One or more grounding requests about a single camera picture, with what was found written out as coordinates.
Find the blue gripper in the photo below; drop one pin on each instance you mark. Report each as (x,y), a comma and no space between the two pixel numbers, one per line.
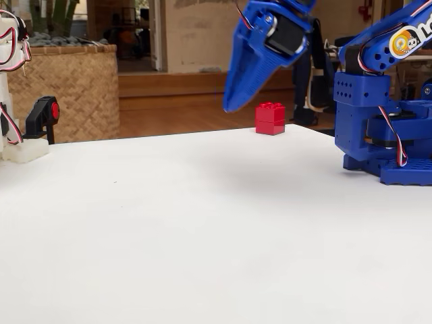
(251,55)

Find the small red cube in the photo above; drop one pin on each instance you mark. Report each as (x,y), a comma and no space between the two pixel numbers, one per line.
(270,119)

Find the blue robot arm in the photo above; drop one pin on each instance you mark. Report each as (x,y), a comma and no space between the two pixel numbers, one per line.
(357,101)

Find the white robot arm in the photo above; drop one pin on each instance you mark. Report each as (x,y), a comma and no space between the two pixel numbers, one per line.
(6,101)

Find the black white chair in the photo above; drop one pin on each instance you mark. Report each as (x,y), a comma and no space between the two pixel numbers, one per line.
(310,84)

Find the wicker basket planter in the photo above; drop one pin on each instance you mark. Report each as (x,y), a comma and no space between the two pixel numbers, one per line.
(77,94)

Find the green plant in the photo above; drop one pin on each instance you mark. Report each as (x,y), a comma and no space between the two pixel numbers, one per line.
(54,17)

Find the black table clamp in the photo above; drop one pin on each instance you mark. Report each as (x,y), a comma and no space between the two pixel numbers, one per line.
(40,116)

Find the red wall fixture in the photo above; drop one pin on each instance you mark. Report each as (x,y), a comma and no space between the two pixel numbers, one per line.
(364,10)

